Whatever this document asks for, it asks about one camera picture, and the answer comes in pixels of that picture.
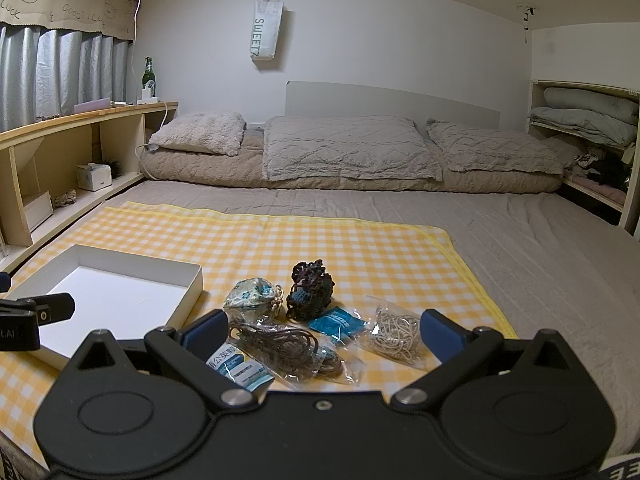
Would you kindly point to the right grey pillow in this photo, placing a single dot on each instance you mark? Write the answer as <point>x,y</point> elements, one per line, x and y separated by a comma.
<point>466,148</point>

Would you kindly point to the green glass bottle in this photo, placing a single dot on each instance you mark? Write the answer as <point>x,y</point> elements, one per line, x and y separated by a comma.
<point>148,88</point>

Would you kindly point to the dark clothes pile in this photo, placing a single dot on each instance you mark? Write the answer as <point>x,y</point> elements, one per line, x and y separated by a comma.
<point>603,166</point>

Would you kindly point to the folded grey blankets stack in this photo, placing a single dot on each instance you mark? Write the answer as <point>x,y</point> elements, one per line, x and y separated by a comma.
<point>598,117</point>

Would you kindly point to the white blue snack packet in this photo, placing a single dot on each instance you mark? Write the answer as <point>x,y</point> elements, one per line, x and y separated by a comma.
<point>231,362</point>

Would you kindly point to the yellow white checkered cloth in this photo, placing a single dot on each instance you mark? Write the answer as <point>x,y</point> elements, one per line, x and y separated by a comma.
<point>415,267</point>

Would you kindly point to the bag of dark brown cord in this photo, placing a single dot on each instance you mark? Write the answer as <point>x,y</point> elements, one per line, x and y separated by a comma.
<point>296,355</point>

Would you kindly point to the small braided trinket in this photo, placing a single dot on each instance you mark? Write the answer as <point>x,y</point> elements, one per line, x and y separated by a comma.
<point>66,199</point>

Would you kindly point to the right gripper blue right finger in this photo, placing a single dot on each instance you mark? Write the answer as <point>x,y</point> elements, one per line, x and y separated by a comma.
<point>463,355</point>

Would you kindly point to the bag of white rubber bands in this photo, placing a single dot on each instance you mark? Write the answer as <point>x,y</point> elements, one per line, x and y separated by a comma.
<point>392,332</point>

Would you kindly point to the grey bed sheet mattress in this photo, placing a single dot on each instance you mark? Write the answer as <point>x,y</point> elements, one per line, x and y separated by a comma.
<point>544,261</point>

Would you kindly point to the cartoon printed curtain valance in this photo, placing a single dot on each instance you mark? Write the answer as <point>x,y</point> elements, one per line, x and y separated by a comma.
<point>113,18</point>

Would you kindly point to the left fluffy beige pillow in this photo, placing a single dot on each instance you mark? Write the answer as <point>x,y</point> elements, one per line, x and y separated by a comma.
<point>207,133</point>

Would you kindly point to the grey curtain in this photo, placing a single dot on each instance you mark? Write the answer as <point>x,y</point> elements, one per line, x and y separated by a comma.
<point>45,73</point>

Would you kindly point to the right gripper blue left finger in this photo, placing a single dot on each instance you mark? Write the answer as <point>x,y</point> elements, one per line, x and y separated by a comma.
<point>181,355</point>

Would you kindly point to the wooden low shelf unit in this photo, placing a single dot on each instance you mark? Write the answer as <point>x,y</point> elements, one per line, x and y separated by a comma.
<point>42,158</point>

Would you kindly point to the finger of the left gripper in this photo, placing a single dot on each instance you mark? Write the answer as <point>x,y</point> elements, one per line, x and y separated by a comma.
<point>50,308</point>

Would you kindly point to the white tissue box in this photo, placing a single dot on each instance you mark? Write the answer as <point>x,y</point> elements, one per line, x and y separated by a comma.
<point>93,177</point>

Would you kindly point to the white shallow cardboard box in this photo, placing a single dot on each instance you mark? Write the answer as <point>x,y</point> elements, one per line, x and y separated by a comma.
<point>124,293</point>

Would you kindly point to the right white shelf cabinet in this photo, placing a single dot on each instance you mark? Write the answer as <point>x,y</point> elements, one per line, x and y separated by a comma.
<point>585,85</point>

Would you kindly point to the beige folded mattress pad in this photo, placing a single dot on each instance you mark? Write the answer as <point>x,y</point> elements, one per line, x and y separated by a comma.
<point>244,170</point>

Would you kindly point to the white flat box on shelf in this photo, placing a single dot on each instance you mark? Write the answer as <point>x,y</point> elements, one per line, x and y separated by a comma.
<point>37,208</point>

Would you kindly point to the folded grey quilt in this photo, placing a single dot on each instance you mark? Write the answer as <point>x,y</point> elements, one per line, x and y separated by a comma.
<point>361,148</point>

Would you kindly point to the blue headset cover packet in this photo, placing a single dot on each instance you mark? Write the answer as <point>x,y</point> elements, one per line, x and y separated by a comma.
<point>339,325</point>

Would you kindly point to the floral fabric pouch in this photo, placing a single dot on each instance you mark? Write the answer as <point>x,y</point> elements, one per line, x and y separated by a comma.
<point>255,301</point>

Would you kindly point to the dark crocheted yarn piece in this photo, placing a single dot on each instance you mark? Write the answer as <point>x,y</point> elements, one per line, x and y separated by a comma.
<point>311,291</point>

